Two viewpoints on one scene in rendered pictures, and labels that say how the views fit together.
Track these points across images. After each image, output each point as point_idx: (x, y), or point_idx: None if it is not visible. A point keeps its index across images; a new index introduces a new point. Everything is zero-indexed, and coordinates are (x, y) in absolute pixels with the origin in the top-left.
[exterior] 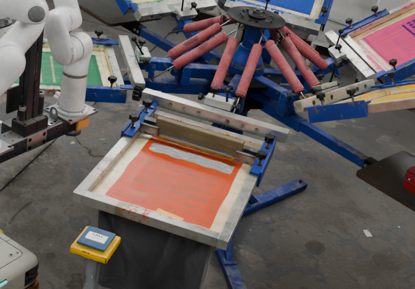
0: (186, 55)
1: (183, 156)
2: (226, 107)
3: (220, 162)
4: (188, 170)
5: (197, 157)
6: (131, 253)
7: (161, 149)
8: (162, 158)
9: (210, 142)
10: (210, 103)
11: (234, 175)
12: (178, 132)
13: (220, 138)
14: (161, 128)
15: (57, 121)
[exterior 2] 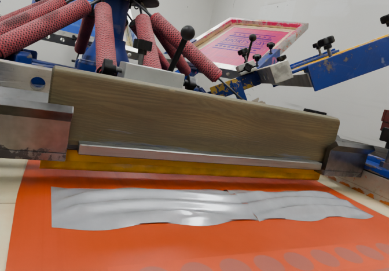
0: (19, 30)
1: (224, 207)
2: (174, 83)
3: (308, 191)
4: (330, 263)
5: (253, 197)
6: None
7: (121, 208)
8: (171, 252)
9: (263, 135)
10: (138, 77)
11: (383, 216)
12: (157, 120)
13: (291, 116)
14: (80, 118)
15: None
